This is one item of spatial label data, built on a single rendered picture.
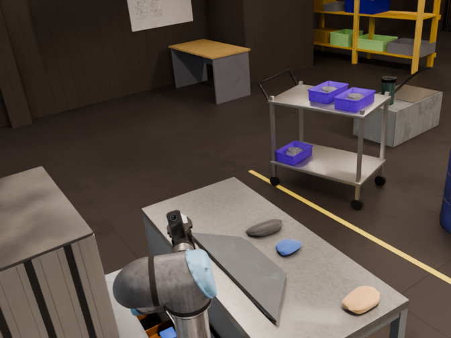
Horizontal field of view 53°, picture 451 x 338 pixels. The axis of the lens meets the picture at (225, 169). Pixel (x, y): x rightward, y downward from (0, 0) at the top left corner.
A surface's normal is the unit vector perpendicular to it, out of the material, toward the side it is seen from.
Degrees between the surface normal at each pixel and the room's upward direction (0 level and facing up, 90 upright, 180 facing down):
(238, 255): 0
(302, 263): 0
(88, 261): 90
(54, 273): 90
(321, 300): 0
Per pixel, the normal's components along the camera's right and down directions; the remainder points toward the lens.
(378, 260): -0.08, -0.89
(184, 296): 0.14, 0.43
